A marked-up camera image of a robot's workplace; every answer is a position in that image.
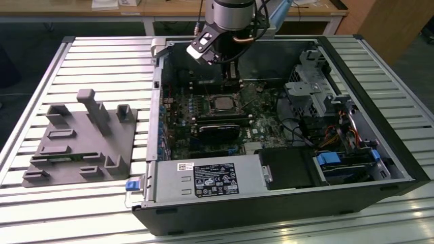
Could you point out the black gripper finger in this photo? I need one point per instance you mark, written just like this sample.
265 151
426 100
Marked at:
236 73
225 73

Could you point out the silver CPU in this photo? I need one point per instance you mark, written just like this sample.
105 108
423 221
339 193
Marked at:
223 101

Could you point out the black RAM slot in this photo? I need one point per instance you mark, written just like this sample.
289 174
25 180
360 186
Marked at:
216 91
220 117
209 85
221 122
209 81
213 88

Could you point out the CPU socket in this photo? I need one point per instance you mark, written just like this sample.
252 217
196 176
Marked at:
223 110

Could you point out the grey metal disk bay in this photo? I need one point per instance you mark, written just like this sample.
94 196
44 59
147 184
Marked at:
301 89

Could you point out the pale blue teach pendant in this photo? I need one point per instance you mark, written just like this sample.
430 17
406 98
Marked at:
280 12

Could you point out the green motherboard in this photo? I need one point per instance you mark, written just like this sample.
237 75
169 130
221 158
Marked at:
267 127

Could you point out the black graphics card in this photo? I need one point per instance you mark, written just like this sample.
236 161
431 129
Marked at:
220 132

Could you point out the wooden desk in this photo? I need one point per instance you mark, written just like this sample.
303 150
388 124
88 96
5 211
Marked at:
163 10

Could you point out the silver chipset heatsink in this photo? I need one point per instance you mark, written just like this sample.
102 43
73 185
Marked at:
253 147

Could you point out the white box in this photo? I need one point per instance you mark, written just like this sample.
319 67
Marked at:
104 5
129 3

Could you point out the black optical drive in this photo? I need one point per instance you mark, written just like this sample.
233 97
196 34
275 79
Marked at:
291 167

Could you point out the hard disk in blue carrier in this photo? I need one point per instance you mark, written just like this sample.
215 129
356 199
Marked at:
327 157

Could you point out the silver power supply unit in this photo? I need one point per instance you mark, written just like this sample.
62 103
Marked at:
165 178

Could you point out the wooden cabinet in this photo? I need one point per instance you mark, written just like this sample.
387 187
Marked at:
390 25

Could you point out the grey parts rack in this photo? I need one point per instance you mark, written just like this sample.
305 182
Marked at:
84 142

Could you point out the blue case latch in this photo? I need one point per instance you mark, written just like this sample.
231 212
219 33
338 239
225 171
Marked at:
132 184

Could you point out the blue plastic clip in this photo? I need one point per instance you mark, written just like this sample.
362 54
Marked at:
374 155

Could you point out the black PC case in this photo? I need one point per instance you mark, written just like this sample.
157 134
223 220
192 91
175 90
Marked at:
236 216

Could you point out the green RAM stick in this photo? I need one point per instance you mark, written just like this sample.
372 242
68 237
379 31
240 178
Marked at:
62 158

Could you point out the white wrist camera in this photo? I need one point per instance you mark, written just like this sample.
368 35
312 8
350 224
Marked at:
199 48

